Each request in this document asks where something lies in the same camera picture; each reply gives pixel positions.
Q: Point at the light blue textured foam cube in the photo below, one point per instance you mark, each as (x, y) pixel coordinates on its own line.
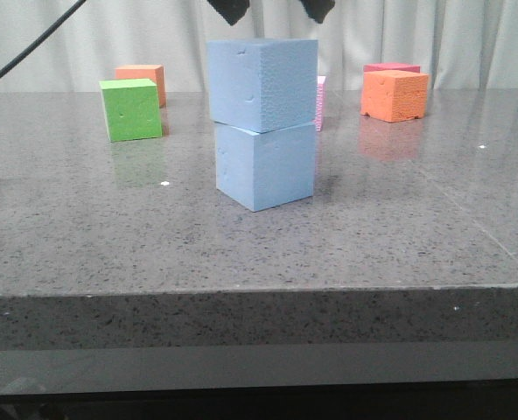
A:
(262, 84)

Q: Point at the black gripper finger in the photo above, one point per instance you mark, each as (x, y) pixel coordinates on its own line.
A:
(231, 10)
(317, 10)

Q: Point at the orange foam cube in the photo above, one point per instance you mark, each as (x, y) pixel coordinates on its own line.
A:
(394, 96)
(155, 73)

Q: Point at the orange foam cube left rear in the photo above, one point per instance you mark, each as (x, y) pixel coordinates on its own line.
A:
(155, 73)

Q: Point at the green foam cube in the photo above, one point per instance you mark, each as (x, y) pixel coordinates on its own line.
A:
(131, 109)

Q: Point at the grey curtain backdrop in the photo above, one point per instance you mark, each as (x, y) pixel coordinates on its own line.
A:
(460, 44)

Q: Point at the red foam cube rear right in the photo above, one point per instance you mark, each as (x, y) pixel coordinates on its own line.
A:
(373, 67)

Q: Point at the orange foam cube right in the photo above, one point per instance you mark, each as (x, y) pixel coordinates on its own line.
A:
(394, 96)

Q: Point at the pink foam cube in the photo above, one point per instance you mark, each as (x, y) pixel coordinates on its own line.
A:
(320, 102)

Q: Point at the light blue smooth foam cube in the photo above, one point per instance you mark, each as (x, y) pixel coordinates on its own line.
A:
(264, 170)

